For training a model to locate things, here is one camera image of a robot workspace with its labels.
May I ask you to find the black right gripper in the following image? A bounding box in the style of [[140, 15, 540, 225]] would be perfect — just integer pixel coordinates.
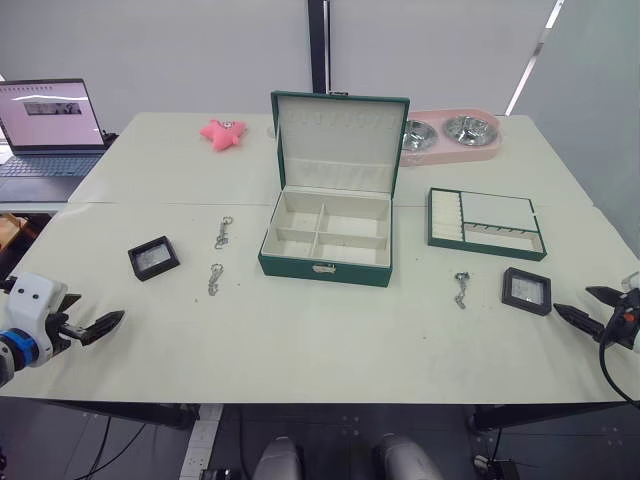
[[552, 285, 640, 349]]

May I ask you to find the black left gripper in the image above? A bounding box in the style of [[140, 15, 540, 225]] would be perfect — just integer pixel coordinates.
[[43, 293, 126, 354]]

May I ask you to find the black square display case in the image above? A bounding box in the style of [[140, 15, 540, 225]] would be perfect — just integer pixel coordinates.
[[127, 236, 181, 282], [501, 266, 553, 314]]

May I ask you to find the silver rope chain with ring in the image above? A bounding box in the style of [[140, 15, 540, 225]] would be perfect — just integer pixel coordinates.
[[206, 263, 225, 297], [214, 215, 235, 250], [453, 271, 472, 311]]

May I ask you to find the green jewelry tray insert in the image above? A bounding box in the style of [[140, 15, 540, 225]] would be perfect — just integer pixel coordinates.
[[427, 187, 546, 262]]

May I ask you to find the green jewelry box with lid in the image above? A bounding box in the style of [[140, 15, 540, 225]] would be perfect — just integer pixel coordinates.
[[257, 90, 411, 290]]

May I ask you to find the brown wooden object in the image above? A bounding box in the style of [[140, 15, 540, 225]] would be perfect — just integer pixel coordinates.
[[0, 212, 42, 254]]

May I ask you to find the white side desk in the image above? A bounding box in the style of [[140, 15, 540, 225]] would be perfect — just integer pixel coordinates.
[[0, 199, 70, 214]]

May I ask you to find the white power strip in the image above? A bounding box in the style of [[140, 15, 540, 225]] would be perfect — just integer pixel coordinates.
[[181, 404, 224, 477]]

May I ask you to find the grey open laptop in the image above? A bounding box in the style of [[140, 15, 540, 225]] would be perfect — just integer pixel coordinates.
[[0, 78, 109, 204]]

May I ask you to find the pink double pet bowl stand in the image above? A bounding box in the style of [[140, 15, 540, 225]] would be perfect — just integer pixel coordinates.
[[399, 108, 503, 168]]

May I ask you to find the round steel pet bowl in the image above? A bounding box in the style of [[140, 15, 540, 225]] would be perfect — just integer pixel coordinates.
[[402, 118, 437, 152], [444, 115, 496, 147]]

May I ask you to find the pink plush star toy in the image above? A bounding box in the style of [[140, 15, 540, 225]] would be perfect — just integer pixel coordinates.
[[200, 118, 250, 153]]

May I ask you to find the grey rounded shape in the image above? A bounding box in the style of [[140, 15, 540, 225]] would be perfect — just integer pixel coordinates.
[[254, 434, 304, 480], [372, 433, 442, 480]]

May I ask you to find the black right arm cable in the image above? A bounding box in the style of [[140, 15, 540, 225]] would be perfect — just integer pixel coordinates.
[[598, 309, 640, 405]]

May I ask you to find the black table frame bar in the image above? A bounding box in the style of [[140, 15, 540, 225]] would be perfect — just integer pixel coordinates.
[[469, 402, 640, 432], [47, 398, 201, 430]]

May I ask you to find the black floor cable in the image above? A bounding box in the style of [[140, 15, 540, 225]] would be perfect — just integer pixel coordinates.
[[85, 413, 114, 474]]

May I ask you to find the black vertical wall post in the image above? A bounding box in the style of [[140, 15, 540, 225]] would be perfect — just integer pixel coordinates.
[[308, 0, 332, 94]]

